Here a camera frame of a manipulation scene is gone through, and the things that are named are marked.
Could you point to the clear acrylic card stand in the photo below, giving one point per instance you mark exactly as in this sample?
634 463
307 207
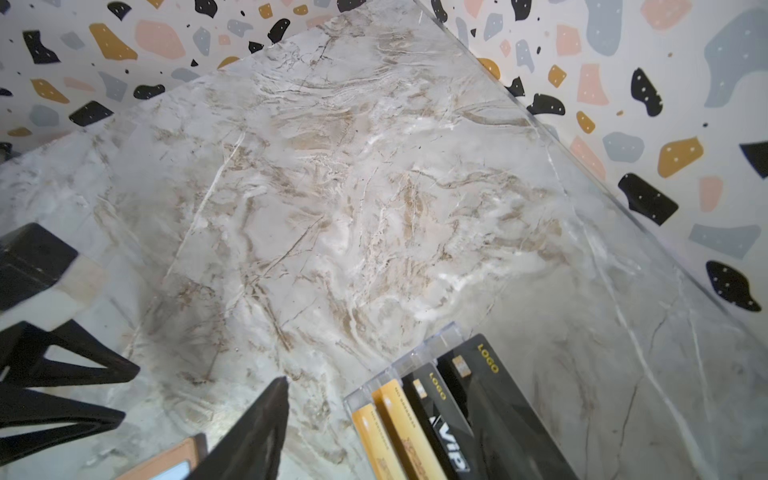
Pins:
427 352

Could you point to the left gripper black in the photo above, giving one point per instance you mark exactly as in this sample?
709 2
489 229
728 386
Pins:
32 260

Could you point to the gold card front right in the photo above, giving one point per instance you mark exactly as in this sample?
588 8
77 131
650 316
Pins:
377 444

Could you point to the black vip card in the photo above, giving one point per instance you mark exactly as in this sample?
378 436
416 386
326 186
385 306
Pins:
509 439
444 423

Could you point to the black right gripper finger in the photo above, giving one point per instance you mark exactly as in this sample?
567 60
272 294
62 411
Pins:
252 448

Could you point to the black VIP card rear right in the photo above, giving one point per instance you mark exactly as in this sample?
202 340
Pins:
509 439

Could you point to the gold card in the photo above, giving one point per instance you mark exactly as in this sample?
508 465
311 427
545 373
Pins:
408 437
377 444

